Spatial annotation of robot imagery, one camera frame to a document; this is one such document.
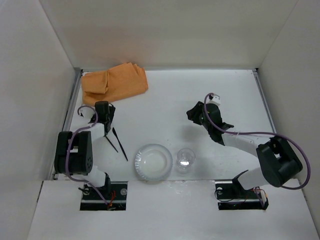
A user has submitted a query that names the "orange cloth napkin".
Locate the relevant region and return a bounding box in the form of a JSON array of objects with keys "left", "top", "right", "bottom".
[{"left": 81, "top": 62, "right": 149, "bottom": 106}]

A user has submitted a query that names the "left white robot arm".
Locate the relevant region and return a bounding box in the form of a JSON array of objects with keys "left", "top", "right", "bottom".
[{"left": 54, "top": 101, "right": 116, "bottom": 201}]

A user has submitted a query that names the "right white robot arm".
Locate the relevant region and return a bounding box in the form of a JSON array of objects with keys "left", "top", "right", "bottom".
[{"left": 186, "top": 101, "right": 303, "bottom": 193}]

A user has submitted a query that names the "black plastic knife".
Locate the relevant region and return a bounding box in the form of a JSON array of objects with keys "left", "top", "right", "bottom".
[{"left": 112, "top": 127, "right": 129, "bottom": 162}]

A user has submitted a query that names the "black plastic fork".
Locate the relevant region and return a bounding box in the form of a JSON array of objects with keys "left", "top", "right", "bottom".
[{"left": 104, "top": 135, "right": 119, "bottom": 153}]

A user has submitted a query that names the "clear plastic cup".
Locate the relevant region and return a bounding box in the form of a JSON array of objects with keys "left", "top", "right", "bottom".
[{"left": 176, "top": 148, "right": 196, "bottom": 174}]

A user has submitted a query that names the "clear plastic plate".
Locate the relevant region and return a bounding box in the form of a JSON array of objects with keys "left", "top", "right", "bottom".
[{"left": 134, "top": 144, "right": 173, "bottom": 182}]

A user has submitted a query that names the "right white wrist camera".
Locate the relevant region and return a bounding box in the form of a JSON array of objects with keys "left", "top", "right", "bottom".
[{"left": 209, "top": 94, "right": 221, "bottom": 106}]

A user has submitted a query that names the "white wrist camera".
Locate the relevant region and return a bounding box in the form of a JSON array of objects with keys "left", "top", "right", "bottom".
[
  {"left": 79, "top": 108, "right": 95, "bottom": 123},
  {"left": 209, "top": 94, "right": 221, "bottom": 106}
]

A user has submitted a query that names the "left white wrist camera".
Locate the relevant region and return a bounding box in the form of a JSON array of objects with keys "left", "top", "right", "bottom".
[{"left": 79, "top": 108, "right": 95, "bottom": 123}]

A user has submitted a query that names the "left aluminium table rail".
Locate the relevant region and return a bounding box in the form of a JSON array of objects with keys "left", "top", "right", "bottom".
[{"left": 58, "top": 67, "right": 83, "bottom": 133}]

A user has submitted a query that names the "aluminium table rail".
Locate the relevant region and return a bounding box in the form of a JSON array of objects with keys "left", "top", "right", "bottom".
[
  {"left": 252, "top": 68, "right": 311, "bottom": 191},
  {"left": 58, "top": 67, "right": 83, "bottom": 133}
]

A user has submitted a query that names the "right aluminium table rail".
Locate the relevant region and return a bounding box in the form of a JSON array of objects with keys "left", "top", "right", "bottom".
[{"left": 252, "top": 68, "right": 311, "bottom": 191}]

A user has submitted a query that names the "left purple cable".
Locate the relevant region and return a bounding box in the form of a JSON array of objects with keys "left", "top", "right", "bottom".
[{"left": 64, "top": 105, "right": 109, "bottom": 205}]

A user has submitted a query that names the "purple cable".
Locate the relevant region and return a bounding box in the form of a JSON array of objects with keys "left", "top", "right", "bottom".
[
  {"left": 203, "top": 92, "right": 312, "bottom": 192},
  {"left": 64, "top": 105, "right": 109, "bottom": 205}
]

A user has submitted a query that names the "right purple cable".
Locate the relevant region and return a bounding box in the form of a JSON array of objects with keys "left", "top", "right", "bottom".
[{"left": 203, "top": 92, "right": 312, "bottom": 192}]

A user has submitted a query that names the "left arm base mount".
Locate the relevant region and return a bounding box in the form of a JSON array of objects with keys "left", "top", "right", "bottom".
[{"left": 78, "top": 181, "right": 128, "bottom": 211}]

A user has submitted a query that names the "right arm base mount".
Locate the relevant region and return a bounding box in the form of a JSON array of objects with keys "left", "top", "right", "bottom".
[{"left": 214, "top": 180, "right": 269, "bottom": 211}]

